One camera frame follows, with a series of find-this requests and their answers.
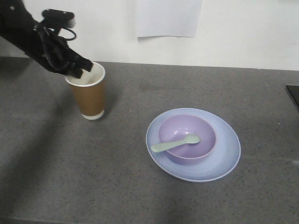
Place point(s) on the white paper sheet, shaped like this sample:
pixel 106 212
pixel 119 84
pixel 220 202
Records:
pixel 178 18

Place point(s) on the black induction cooktop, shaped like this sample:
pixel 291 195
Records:
pixel 293 91

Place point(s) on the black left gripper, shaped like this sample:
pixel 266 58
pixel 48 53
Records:
pixel 49 47

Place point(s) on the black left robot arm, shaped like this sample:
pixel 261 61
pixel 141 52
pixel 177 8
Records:
pixel 16 24

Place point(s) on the light blue plate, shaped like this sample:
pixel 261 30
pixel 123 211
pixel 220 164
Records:
pixel 216 155

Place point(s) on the mint green plastic spoon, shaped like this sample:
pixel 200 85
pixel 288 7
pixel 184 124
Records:
pixel 189 139

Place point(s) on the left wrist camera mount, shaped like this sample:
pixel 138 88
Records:
pixel 58 19

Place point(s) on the brown paper cup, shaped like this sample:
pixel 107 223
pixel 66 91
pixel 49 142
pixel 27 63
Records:
pixel 89 91

